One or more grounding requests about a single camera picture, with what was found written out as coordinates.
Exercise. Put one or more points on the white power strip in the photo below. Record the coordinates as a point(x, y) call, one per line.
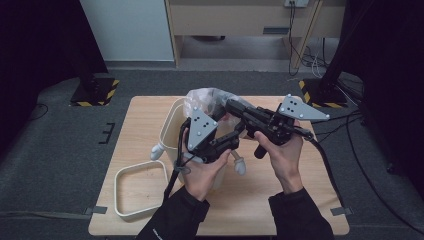
point(296, 2)

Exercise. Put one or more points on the grey tape piece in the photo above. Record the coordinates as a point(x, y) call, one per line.
point(340, 211)
point(96, 210)

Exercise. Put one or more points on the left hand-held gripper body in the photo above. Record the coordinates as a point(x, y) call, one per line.
point(200, 128)

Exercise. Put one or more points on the black curtain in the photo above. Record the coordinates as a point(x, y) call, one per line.
point(33, 50)
point(393, 66)

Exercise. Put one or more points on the light wooden desk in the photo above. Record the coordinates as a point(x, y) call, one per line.
point(233, 20)

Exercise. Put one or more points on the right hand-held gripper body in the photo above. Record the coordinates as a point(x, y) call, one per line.
point(273, 125)

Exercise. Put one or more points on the person's right hand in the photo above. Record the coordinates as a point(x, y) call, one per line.
point(286, 163)

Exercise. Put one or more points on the black stand with striped base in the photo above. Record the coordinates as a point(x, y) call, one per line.
point(96, 93)
point(325, 95)

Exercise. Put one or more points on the clear pink plastic bag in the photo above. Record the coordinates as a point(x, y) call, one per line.
point(200, 98)

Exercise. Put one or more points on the cream trash bin with legs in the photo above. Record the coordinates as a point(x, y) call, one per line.
point(173, 130)

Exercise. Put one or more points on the person's left hand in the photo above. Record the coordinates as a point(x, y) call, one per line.
point(203, 180)

